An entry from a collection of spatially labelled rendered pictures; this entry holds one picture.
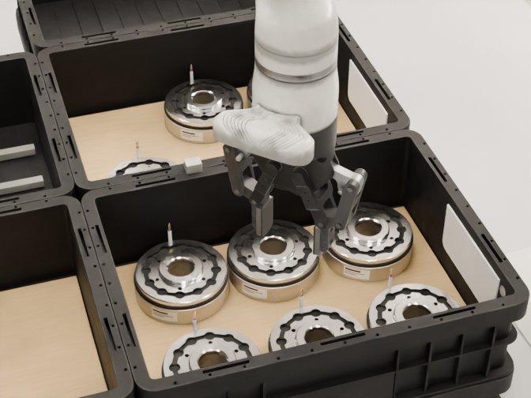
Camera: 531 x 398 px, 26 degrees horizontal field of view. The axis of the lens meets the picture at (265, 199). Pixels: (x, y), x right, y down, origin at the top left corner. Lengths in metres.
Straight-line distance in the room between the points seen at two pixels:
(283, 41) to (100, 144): 0.61
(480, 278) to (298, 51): 0.40
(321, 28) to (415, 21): 1.07
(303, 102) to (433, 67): 0.93
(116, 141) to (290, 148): 0.59
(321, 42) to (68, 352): 0.47
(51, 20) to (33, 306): 0.60
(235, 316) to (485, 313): 0.28
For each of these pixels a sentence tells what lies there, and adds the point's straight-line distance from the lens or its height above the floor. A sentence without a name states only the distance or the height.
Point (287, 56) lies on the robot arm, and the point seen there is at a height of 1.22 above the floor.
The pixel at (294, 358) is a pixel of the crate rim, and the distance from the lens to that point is 1.08.
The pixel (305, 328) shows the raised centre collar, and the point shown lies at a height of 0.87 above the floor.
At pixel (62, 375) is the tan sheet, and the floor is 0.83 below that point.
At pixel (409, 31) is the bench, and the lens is 1.97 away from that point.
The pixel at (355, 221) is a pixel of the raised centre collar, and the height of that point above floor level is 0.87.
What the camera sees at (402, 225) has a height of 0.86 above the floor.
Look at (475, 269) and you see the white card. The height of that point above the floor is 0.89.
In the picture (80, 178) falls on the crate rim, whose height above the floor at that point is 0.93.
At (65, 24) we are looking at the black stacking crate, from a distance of 1.75.
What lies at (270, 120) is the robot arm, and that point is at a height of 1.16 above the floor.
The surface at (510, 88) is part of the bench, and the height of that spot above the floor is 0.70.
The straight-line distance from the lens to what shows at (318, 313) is 1.22.
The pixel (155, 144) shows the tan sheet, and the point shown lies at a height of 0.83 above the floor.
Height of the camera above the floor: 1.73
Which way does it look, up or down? 40 degrees down
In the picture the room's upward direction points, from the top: straight up
